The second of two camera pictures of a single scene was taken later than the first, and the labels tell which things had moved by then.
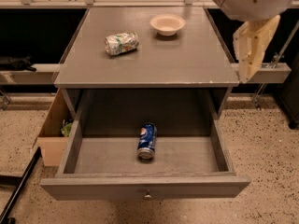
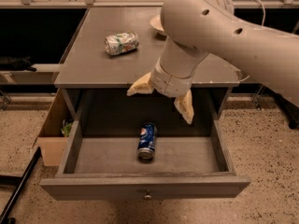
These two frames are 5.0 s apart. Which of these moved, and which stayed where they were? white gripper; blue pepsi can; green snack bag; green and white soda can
Moved: white gripper
Stayed: green snack bag; green and white soda can; blue pepsi can
